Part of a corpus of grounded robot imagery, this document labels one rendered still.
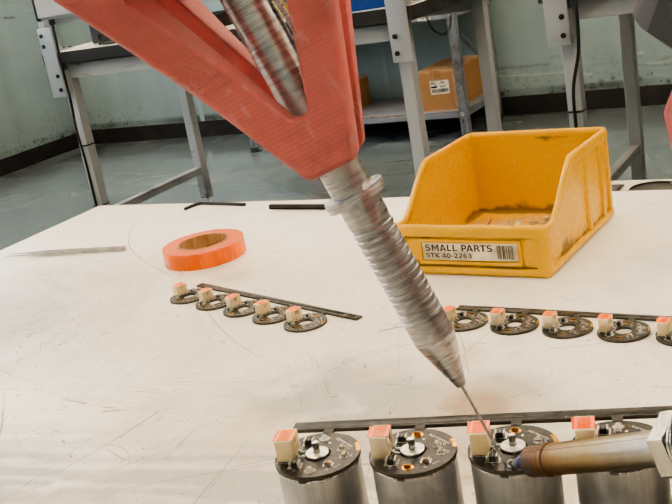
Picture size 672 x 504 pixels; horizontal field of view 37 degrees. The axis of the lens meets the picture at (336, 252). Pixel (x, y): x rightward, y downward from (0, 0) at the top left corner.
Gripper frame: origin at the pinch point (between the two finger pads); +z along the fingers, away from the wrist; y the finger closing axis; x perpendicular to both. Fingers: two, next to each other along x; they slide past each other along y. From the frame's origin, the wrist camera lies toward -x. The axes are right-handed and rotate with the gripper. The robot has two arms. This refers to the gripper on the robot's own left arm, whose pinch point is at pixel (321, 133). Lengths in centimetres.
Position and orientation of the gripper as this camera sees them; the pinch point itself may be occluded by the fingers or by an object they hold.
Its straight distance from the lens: 24.6
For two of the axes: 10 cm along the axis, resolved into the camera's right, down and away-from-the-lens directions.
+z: 4.8, 8.5, 2.1
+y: 1.5, -3.2, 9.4
